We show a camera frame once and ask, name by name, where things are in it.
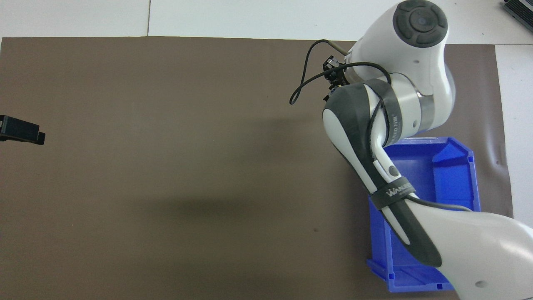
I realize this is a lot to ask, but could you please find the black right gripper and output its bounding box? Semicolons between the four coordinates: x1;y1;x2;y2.
323;55;349;103

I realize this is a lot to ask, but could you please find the brown table mat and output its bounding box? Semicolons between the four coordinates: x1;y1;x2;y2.
0;37;513;300

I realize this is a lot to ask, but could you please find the blue plastic storage bin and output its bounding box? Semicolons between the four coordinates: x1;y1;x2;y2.
366;136;481;293

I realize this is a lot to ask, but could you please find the grey ribbed device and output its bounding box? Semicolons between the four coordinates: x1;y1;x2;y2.
502;0;533;26

